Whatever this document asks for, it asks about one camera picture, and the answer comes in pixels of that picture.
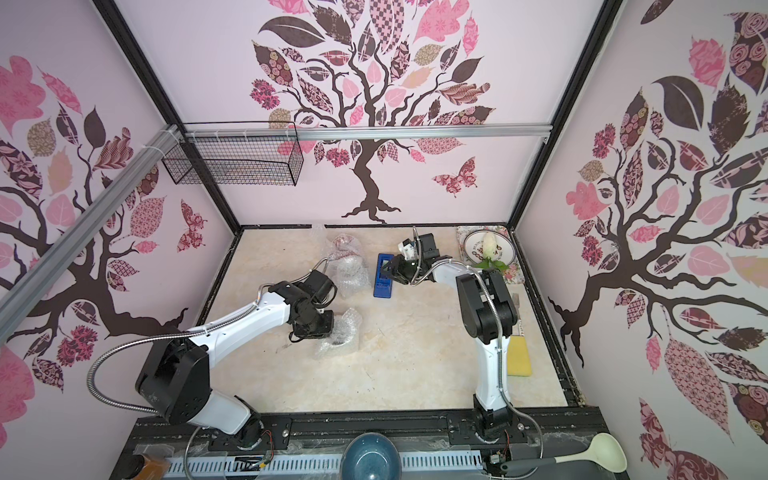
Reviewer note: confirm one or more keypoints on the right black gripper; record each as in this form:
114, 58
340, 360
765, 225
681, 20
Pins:
396, 271

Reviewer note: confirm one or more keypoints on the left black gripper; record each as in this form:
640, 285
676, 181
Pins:
327, 330

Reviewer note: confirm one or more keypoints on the blue tape dispenser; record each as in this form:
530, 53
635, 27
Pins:
382, 284

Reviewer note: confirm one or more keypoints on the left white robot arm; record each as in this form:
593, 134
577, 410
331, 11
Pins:
176, 378

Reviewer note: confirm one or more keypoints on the white decorated plate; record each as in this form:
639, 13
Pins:
472, 246

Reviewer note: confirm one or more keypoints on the white green toy vegetable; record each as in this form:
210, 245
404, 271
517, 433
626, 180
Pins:
492, 254

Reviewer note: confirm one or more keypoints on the blue ceramic bowl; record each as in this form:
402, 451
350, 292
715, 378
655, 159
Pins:
371, 456

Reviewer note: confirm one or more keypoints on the yellow sponge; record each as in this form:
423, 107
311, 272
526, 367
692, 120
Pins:
518, 357

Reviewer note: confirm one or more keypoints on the brown jar black lid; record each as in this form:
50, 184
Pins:
143, 467

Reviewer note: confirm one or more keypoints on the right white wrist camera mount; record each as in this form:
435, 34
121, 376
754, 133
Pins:
408, 249

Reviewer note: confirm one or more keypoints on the white slotted cable duct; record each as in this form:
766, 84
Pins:
324, 465

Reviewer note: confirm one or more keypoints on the black wire basket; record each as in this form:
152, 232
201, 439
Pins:
263, 153

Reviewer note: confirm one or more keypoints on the rear aluminium frame bar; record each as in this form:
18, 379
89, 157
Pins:
372, 132

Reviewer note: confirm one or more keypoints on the aluminium frame bar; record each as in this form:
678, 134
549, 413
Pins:
372, 132
22, 298

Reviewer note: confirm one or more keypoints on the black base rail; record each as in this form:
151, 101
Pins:
547, 432

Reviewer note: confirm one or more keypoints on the cream ladle grey handle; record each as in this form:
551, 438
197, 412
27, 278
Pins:
604, 450

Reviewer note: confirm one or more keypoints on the left aluminium frame bar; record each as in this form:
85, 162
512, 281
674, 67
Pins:
22, 298

